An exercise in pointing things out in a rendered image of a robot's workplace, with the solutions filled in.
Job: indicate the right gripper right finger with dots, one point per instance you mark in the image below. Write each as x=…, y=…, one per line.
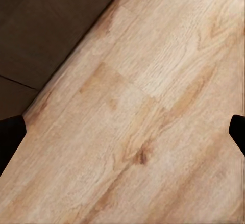
x=237, y=131

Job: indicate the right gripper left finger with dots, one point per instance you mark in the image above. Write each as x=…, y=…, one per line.
x=12, y=132

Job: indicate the cabinet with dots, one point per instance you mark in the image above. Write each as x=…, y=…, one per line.
x=36, y=36

